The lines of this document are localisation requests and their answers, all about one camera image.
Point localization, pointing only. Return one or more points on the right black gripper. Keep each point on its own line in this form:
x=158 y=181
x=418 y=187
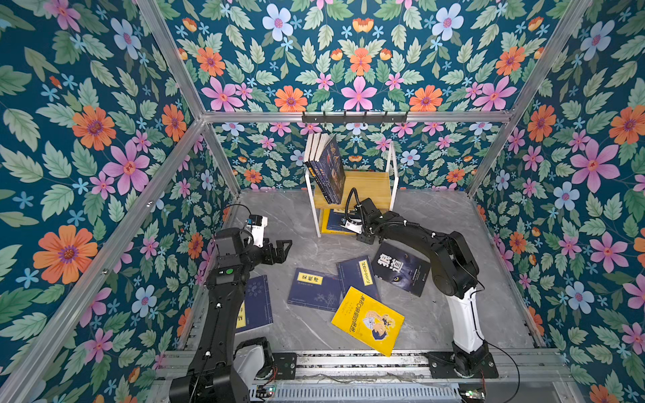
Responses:
x=363 y=219

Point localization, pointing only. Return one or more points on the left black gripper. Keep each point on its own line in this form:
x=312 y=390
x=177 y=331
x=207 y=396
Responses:
x=278 y=256

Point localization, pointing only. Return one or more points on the navy book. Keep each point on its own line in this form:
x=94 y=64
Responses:
x=314 y=289
x=255 y=311
x=357 y=273
x=335 y=220

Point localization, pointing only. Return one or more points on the purple old man book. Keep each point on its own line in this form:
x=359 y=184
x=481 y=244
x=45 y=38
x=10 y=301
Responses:
x=333 y=166
x=320 y=167

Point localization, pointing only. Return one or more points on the yellow book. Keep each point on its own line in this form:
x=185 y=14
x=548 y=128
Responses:
x=369 y=321
x=323 y=224

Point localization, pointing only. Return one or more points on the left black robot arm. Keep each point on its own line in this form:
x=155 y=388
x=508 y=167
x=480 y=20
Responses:
x=219 y=371

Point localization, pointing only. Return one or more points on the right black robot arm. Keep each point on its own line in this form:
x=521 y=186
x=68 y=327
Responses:
x=454 y=272

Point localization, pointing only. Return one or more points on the white wooden book shelf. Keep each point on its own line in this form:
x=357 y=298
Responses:
x=380 y=186

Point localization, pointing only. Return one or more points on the yellow book on shelf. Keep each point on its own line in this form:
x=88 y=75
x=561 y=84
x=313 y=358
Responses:
x=323 y=224

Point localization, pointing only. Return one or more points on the dark wolf cover book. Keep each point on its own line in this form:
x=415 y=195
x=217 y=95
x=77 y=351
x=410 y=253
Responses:
x=401 y=269

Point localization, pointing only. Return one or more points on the black book gold title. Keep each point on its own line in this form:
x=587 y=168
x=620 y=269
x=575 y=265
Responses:
x=312 y=141

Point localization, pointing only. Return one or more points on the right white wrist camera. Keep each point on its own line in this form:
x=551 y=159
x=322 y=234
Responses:
x=352 y=224

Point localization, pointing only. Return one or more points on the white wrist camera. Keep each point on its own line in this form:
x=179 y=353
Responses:
x=352 y=224
x=257 y=224

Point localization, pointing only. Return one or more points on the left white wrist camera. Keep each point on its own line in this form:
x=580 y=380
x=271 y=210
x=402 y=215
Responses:
x=257 y=224

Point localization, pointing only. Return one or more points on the black wall hook rail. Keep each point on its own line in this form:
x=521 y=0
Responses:
x=354 y=117

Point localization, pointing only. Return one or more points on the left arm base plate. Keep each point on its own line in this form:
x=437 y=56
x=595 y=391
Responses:
x=278 y=366

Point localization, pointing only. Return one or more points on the aluminium front rail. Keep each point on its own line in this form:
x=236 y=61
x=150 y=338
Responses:
x=526 y=375

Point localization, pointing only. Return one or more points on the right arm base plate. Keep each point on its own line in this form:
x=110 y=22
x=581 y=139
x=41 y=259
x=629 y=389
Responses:
x=443 y=365

